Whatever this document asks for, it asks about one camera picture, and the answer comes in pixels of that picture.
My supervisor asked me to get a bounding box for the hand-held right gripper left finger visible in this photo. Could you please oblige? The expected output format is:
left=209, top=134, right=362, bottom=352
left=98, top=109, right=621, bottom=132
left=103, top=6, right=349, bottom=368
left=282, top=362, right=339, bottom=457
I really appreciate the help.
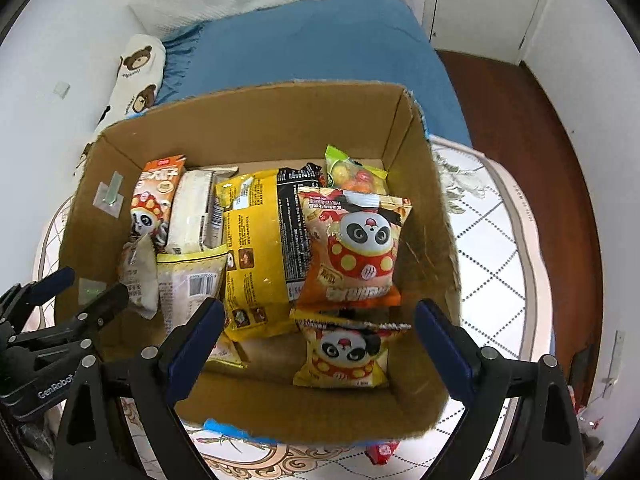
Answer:
left=52, top=297, right=226, bottom=480

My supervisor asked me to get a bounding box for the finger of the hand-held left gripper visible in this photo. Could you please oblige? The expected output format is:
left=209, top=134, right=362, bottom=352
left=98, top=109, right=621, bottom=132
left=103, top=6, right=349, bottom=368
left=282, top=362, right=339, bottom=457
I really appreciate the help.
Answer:
left=0, top=266, right=77, bottom=321
left=7, top=282, right=130, bottom=361

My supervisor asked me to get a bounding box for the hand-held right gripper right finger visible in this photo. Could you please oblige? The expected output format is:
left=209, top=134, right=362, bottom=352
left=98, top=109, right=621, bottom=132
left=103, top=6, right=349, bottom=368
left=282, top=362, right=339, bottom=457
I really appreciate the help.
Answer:
left=414, top=298, right=586, bottom=480

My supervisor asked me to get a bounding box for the clear bun packet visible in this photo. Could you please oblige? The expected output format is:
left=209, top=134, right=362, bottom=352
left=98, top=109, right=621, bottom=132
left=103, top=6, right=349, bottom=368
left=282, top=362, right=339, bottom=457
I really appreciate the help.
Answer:
left=117, top=232, right=161, bottom=321

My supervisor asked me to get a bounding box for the white nut snack packet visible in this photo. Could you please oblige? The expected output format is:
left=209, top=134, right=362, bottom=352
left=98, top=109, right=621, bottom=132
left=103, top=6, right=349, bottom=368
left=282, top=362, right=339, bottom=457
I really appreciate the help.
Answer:
left=156, top=250, right=249, bottom=372

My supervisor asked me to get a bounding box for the yellow panda snack packet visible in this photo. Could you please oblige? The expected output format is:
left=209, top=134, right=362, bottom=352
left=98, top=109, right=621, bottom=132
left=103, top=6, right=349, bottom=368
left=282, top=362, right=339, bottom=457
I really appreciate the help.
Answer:
left=290, top=308, right=413, bottom=390

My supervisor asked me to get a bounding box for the long yellow snack packet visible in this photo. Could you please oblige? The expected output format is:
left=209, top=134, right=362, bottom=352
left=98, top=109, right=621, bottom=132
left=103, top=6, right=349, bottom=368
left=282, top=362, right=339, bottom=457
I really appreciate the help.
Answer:
left=215, top=169, right=301, bottom=343

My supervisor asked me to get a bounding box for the wide orange panda packet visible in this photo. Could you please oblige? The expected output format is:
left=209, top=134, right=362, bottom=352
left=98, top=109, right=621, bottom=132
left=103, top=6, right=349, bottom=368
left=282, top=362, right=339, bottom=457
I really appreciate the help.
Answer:
left=129, top=154, right=187, bottom=253

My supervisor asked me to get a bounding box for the orange panda snack packet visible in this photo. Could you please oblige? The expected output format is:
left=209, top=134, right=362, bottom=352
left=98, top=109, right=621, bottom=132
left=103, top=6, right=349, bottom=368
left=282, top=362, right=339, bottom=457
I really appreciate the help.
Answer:
left=290, top=186, right=413, bottom=318

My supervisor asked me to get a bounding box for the white cake packet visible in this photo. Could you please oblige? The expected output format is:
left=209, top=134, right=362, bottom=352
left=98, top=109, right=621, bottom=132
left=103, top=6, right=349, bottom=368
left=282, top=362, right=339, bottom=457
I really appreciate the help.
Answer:
left=164, top=167, right=226, bottom=255

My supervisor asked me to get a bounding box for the long black snack packet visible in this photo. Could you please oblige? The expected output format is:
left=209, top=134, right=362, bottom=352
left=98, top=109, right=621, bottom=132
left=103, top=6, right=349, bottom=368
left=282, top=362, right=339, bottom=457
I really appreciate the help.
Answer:
left=276, top=162, right=326, bottom=303

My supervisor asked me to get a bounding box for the colourful candy ball bag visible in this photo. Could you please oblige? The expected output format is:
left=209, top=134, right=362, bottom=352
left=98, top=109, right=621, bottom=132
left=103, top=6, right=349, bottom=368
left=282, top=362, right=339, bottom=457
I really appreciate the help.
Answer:
left=324, top=145, right=388, bottom=195

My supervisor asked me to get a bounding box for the printed cardboard box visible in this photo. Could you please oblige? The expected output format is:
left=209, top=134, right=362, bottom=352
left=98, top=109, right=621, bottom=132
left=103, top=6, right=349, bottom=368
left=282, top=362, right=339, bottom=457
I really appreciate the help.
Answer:
left=54, top=80, right=463, bottom=446

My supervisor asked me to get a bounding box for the white quilted blanket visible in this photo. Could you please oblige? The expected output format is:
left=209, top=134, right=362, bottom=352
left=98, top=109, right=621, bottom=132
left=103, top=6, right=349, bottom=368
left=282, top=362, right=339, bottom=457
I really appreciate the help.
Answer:
left=30, top=135, right=556, bottom=480

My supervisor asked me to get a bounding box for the red triangular snack packet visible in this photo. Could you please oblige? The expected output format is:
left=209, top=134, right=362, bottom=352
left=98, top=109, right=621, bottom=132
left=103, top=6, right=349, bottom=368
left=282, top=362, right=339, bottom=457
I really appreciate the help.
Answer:
left=364, top=439, right=401, bottom=466

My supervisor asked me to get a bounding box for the bear print pillow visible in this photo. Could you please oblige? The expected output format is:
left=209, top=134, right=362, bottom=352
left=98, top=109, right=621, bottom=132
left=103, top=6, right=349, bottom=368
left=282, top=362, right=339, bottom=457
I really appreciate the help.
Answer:
left=75, top=34, right=167, bottom=176

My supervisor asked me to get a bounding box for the blue bedsheet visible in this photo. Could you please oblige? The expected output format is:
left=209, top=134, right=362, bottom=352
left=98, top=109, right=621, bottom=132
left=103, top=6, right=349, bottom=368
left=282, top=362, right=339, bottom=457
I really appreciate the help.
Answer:
left=155, top=0, right=473, bottom=148

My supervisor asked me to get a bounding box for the white door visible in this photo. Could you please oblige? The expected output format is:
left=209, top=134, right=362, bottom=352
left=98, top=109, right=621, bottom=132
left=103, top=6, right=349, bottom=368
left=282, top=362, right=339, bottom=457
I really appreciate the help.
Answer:
left=420, top=0, right=558, bottom=66

